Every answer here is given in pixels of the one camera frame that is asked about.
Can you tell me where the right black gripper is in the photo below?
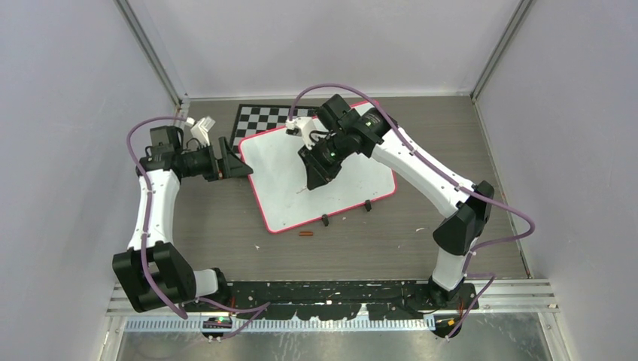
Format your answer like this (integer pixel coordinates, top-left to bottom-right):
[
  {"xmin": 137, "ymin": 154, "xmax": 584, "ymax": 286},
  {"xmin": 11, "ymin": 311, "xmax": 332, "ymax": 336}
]
[{"xmin": 297, "ymin": 131, "xmax": 350, "ymax": 190}]

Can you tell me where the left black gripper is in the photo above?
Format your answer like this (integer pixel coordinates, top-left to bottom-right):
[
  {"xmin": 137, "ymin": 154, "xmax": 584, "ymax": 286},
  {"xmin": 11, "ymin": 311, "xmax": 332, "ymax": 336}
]
[{"xmin": 182, "ymin": 137, "xmax": 252, "ymax": 183}]

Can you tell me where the pink framed whiteboard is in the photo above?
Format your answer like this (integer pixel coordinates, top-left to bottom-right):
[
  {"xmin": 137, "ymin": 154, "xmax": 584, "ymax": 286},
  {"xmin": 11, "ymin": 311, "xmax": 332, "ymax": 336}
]
[{"xmin": 238, "ymin": 126, "xmax": 396, "ymax": 234}]

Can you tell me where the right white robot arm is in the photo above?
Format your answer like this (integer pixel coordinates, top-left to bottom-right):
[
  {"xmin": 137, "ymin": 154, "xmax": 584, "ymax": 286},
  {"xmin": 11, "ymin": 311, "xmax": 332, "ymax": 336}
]
[{"xmin": 285, "ymin": 95, "xmax": 494, "ymax": 309}]

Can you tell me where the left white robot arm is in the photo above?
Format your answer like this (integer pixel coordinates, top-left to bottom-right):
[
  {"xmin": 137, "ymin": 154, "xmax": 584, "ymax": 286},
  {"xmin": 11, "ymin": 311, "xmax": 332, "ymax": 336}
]
[{"xmin": 112, "ymin": 126, "xmax": 253, "ymax": 313}]

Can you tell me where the black white checkerboard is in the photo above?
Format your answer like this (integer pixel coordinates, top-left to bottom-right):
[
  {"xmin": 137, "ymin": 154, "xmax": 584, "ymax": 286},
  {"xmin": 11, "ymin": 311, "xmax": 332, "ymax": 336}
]
[{"xmin": 232, "ymin": 104, "xmax": 290, "ymax": 148}]

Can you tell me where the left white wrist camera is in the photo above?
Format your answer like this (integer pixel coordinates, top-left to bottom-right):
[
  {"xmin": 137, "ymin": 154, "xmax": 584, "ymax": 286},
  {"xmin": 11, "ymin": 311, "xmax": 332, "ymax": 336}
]
[{"xmin": 186, "ymin": 116, "xmax": 215, "ymax": 147}]

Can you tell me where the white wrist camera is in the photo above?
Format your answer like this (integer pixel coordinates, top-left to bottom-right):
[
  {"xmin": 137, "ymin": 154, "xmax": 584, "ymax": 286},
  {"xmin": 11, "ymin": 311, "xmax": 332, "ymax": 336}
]
[
  {"xmin": 285, "ymin": 117, "xmax": 317, "ymax": 150},
  {"xmin": 186, "ymin": 116, "xmax": 215, "ymax": 147}
]

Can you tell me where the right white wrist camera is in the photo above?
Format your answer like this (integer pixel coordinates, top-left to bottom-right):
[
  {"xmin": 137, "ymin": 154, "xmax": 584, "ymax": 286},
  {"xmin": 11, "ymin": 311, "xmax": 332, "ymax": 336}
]
[{"xmin": 285, "ymin": 117, "xmax": 317, "ymax": 150}]

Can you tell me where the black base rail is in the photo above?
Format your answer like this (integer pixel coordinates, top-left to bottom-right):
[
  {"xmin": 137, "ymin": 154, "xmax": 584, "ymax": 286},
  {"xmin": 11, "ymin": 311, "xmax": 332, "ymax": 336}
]
[{"xmin": 208, "ymin": 281, "xmax": 479, "ymax": 321}]

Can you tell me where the white slotted cable duct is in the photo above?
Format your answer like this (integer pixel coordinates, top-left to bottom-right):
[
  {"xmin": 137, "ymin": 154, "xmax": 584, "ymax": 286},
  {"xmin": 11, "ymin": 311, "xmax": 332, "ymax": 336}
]
[{"xmin": 124, "ymin": 315, "xmax": 436, "ymax": 333}]

